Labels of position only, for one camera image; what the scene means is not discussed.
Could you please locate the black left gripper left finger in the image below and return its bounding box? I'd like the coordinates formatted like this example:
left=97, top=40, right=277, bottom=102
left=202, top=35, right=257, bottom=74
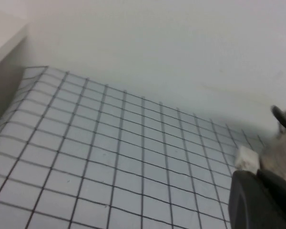
left=228, top=169, right=281, bottom=229

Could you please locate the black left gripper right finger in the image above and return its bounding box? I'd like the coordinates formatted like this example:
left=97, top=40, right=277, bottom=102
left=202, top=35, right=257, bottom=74
left=256, top=168, right=286, bottom=229

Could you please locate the stainless steel pot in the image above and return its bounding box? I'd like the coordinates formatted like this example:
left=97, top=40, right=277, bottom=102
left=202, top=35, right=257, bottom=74
left=258, top=105, right=286, bottom=186

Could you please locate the white grid tablecloth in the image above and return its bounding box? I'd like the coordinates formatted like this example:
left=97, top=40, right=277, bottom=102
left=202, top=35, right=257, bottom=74
left=0, top=66, right=286, bottom=229

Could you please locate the grey cabinet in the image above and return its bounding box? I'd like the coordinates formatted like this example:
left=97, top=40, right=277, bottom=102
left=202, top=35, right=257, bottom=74
left=0, top=23, right=30, bottom=135

